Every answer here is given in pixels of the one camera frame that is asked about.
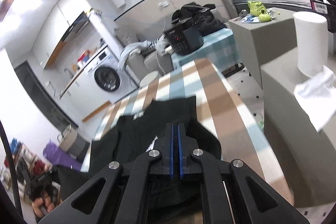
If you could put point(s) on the white paper towel roll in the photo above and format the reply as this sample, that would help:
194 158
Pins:
312 42

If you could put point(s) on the white kitchen cabinet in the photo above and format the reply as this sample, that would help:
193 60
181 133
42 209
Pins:
75 91

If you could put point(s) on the black knit sweater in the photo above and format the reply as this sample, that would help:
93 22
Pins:
132 136

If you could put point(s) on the woven grey laundry basket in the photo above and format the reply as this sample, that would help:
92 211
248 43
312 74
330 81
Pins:
72 143

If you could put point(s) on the plaid checkered table cloth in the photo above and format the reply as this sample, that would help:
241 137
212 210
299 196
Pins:
219 109

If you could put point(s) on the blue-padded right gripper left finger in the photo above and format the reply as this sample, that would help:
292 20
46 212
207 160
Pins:
165 145

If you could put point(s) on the person's left hand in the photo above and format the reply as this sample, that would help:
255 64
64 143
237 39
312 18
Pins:
42 206

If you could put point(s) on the white front-load washing machine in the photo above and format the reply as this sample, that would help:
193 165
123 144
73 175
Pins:
108 81

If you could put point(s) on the grey sofa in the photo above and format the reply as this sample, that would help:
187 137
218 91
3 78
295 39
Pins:
143 57

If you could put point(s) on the purple bag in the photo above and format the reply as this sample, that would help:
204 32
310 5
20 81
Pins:
57 156

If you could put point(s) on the teal checkered side table cloth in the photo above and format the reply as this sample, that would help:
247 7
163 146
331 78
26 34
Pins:
219 47

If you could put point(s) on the green toy items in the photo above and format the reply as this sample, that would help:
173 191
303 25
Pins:
258 10

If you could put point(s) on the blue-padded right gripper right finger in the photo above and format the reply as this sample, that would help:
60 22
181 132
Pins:
186 146

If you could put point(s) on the white round stool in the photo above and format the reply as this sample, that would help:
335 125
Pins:
149 78

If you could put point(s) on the dark portable power station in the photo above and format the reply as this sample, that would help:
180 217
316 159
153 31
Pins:
184 42

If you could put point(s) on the white wall socket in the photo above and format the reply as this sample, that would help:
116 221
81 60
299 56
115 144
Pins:
163 4

